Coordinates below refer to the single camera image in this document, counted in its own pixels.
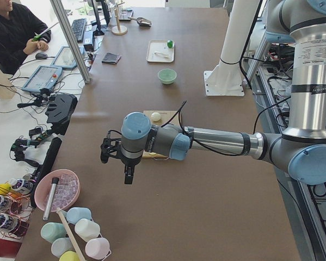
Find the green cup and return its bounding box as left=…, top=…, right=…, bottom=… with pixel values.
left=40, top=222, right=66, bottom=244

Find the person in black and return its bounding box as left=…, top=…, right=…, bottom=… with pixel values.
left=0, top=1, right=51, bottom=74

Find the light green bowl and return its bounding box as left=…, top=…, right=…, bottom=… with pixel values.
left=158, top=69, right=177, bottom=85

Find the wooden cutting board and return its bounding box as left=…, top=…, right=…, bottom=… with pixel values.
left=143, top=110, right=176, bottom=160

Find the black keyboard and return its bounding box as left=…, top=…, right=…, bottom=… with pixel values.
left=71, top=18, right=87, bottom=42

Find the yellow cup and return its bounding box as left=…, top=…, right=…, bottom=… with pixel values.
left=59, top=251, right=80, bottom=261

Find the pink cup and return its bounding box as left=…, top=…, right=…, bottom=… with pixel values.
left=85, top=238, right=110, bottom=259

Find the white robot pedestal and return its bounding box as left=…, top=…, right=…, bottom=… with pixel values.
left=204, top=0, right=262, bottom=97

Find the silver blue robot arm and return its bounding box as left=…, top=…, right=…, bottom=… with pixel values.
left=100, top=1, right=326, bottom=185

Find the pink bowl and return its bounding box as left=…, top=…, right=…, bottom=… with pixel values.
left=34, top=169, right=81, bottom=212

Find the wooden mug tree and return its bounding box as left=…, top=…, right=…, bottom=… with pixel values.
left=111, top=2, right=128, bottom=35

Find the black monitor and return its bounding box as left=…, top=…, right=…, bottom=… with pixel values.
left=91, top=0, right=112, bottom=36

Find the white ceramic spoon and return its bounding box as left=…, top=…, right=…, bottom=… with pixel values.
left=154, top=51, right=170, bottom=58

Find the cream serving tray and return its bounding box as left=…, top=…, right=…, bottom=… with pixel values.
left=146, top=40, right=175, bottom=63

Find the light blue cup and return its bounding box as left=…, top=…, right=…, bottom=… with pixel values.
left=66, top=207, right=92, bottom=225

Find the white cup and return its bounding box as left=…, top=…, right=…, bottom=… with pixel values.
left=75, top=219, right=100, bottom=242

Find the metal tube with black cap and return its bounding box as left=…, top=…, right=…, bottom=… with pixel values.
left=42, top=177, right=59, bottom=221

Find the grey folded cloth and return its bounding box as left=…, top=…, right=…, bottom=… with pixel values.
left=101, top=52, right=121, bottom=65

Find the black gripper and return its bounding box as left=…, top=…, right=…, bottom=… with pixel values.
left=100, top=130, right=140, bottom=185

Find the blue teach pendant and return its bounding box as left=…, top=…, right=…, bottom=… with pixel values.
left=21, top=65, right=63, bottom=93
left=51, top=46, right=77, bottom=70

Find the metal scoop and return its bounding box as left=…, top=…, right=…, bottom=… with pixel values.
left=128, top=16, right=152, bottom=27

